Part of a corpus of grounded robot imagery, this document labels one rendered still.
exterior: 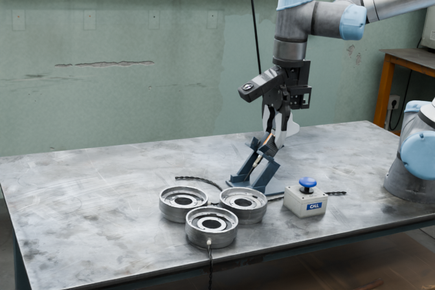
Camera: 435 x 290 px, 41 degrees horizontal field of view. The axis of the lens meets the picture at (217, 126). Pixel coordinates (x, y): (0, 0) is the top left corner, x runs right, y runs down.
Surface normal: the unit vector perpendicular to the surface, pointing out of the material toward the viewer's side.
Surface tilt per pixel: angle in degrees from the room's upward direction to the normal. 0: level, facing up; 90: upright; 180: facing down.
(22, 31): 90
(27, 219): 0
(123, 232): 0
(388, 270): 0
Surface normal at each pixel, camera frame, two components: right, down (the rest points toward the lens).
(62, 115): 0.44, 0.33
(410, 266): 0.07, -0.94
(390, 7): -0.18, 0.61
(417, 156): -0.34, 0.41
